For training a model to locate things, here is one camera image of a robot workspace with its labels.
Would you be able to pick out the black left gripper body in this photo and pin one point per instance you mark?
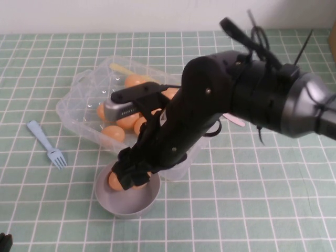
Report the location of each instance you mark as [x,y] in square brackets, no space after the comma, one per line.
[5,242]

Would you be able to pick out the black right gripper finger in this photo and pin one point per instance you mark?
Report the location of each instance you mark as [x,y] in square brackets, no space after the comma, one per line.
[124,170]
[143,174]

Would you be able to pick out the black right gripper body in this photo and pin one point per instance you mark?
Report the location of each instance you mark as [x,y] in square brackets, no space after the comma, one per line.
[173,136]

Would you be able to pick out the orange plastic egg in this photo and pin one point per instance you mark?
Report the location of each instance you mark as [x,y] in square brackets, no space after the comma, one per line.
[172,92]
[140,187]
[156,112]
[132,82]
[138,127]
[114,182]
[113,133]
[127,124]
[100,111]

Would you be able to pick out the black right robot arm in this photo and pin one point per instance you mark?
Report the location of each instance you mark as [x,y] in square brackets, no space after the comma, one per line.
[262,92]

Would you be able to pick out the clear plastic egg box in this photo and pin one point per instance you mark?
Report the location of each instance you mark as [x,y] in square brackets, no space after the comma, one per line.
[78,105]

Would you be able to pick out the brown cardboard box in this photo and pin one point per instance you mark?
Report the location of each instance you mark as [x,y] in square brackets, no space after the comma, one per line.
[332,39]

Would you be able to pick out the grey round bowl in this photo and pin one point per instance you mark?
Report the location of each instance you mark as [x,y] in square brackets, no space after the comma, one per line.
[136,203]

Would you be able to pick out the pink plastic knife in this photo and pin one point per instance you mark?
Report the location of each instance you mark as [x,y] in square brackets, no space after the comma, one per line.
[236,121]

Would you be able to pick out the yellow plastic knife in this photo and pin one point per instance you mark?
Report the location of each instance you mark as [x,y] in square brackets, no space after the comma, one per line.
[123,69]

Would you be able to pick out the light blue plastic fork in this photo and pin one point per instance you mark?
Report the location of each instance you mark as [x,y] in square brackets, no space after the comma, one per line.
[39,135]

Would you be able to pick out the green checked tablecloth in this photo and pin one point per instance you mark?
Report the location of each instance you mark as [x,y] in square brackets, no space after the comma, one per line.
[262,183]

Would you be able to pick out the black zip tie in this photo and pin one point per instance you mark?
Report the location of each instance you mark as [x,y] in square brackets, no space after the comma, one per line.
[304,47]
[251,17]

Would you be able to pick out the silver grey wrist camera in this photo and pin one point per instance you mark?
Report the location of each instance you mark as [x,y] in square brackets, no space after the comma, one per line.
[118,111]

